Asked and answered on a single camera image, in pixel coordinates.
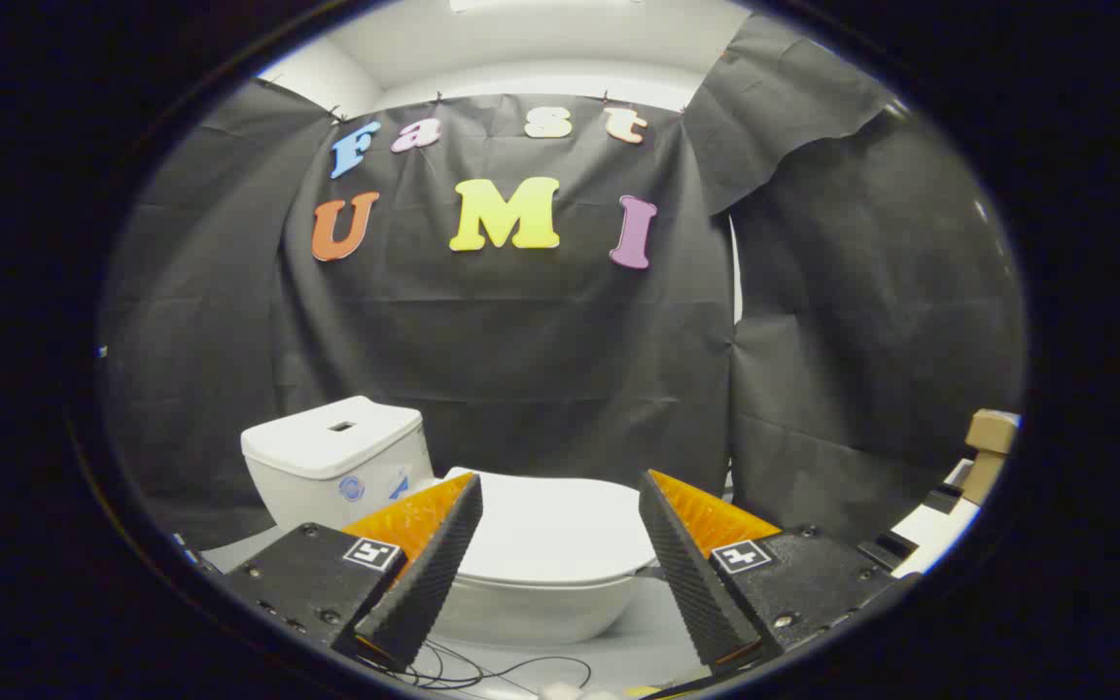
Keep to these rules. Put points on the black backdrop cloth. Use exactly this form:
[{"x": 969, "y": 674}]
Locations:
[{"x": 521, "y": 340}]

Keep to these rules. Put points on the white toilet lid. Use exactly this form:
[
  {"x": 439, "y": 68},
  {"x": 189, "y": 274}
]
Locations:
[{"x": 550, "y": 530}]

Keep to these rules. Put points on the brown cardboard box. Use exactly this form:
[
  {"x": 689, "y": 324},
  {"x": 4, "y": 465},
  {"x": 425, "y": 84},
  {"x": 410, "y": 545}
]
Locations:
[{"x": 993, "y": 433}]

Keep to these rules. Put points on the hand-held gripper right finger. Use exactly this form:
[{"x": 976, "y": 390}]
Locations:
[{"x": 696, "y": 583}]

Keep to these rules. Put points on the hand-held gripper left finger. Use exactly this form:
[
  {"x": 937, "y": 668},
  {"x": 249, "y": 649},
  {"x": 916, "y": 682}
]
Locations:
[{"x": 424, "y": 583}]

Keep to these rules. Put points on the yellow tape piece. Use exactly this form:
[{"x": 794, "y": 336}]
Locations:
[{"x": 644, "y": 691}]

